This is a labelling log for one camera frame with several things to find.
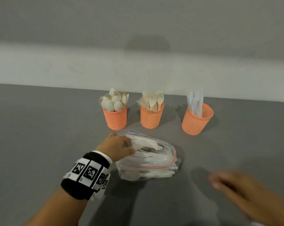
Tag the person's left thumb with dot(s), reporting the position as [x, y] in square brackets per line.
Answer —
[127, 152]

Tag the person's left hand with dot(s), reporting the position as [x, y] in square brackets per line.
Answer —
[111, 146]

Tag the bunch of white plastic knives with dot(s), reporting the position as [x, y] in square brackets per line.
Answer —
[196, 103]

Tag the person's right fingers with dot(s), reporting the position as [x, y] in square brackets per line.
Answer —
[223, 181]

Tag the black white marker wristband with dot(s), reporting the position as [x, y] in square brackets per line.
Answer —
[89, 172]

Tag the person's left forearm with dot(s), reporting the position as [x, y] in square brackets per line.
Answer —
[57, 209]

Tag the person's right hand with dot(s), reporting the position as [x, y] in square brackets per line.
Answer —
[257, 197]

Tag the orange perforated cup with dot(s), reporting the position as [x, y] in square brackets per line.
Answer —
[115, 120]
[151, 119]
[194, 123]

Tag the bunch of wooden spoons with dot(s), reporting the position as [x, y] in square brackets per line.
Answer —
[114, 101]

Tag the clear plastic zip bag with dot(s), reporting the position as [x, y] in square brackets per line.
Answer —
[153, 160]

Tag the heap of mixed disposable cutlery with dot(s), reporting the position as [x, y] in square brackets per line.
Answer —
[149, 157]

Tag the bunch of wooden forks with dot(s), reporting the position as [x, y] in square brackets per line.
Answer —
[152, 100]

